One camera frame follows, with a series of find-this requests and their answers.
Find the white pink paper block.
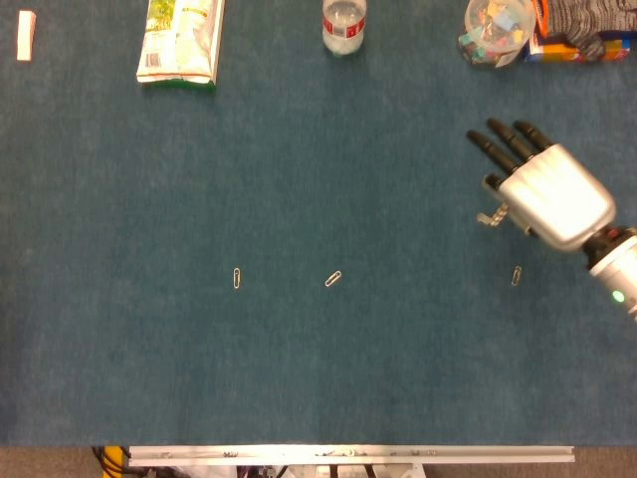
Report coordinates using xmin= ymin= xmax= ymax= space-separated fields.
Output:
xmin=16 ymin=10 xmax=38 ymax=63

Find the clear jar of binder clips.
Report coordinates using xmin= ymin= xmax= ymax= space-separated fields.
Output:
xmin=457 ymin=0 xmax=537 ymax=70

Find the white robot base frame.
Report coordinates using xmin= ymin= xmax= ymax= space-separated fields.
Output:
xmin=188 ymin=464 xmax=424 ymax=478

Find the orange blue printed box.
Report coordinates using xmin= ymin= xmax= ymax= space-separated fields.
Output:
xmin=524 ymin=32 xmax=633 ymax=65

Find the yellow frame part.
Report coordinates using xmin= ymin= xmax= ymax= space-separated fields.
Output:
xmin=103 ymin=446 xmax=124 ymax=478

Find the red label plastic bottle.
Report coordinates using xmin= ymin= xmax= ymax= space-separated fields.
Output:
xmin=321 ymin=0 xmax=368 ymax=57

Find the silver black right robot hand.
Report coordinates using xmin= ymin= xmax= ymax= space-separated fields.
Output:
xmin=465 ymin=118 xmax=618 ymax=253

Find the green white snack bag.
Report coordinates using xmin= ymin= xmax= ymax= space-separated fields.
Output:
xmin=140 ymin=0 xmax=227 ymax=94

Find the grey knit work glove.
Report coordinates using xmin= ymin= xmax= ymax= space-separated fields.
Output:
xmin=531 ymin=0 xmax=637 ymax=62

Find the aluminium profile rail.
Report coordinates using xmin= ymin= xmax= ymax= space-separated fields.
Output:
xmin=127 ymin=444 xmax=576 ymax=468

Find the white green tissue pack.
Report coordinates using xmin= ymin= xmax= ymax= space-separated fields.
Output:
xmin=135 ymin=0 xmax=225 ymax=86

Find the black cable bundle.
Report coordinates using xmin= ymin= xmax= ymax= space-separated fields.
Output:
xmin=92 ymin=446 xmax=131 ymax=478

